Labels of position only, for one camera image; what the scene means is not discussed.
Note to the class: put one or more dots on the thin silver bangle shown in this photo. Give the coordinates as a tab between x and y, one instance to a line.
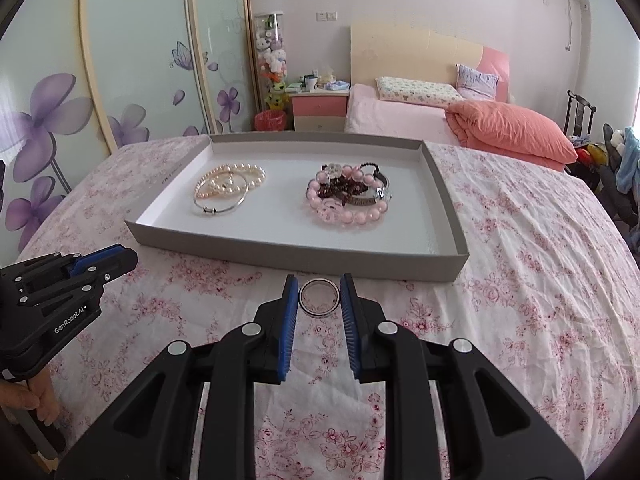
210	211

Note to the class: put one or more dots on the person's left hand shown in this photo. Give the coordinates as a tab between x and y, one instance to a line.
42	400

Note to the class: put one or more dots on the wooden headboard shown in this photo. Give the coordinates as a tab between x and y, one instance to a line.
400	50

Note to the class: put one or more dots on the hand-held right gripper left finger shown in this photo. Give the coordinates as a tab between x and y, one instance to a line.
290	340

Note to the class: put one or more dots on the grey tray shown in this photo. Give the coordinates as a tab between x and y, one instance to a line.
280	240

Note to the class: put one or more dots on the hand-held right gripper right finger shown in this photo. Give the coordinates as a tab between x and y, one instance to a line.
350	340

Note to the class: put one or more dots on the orange duvet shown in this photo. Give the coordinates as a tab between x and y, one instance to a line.
510	127

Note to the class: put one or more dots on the white mug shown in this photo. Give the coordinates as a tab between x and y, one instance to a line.
310	84

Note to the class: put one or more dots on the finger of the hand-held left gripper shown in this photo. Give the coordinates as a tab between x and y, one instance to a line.
97	257
120	262

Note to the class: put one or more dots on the white patterned pillow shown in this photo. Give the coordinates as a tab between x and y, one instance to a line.
415	91

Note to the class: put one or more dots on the flower printed wardrobe doors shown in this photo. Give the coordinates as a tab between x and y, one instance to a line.
100	85

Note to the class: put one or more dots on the plush toy display cylinder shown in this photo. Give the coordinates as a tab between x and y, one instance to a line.
270	60

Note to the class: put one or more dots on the wall socket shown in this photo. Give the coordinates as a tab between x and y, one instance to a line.
328	15

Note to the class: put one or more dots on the pink mattress sheet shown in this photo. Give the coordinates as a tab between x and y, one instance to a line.
390	115

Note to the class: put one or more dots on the blue clothing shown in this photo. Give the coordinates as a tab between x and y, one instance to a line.
627	160

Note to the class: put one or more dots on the red trash bin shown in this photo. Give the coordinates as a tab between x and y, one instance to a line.
270	122

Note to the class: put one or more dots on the engraved metal cuff bangle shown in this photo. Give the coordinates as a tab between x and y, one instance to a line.
362	201

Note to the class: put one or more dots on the purple patterned pillow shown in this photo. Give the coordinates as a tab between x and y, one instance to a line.
477	82

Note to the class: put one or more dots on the pink and cream nightstand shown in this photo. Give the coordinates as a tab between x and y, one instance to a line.
320	110

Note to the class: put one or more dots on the black chair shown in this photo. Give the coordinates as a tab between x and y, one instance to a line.
580	110

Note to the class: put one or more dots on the pink floral bed sheet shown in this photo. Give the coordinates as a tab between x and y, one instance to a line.
525	260

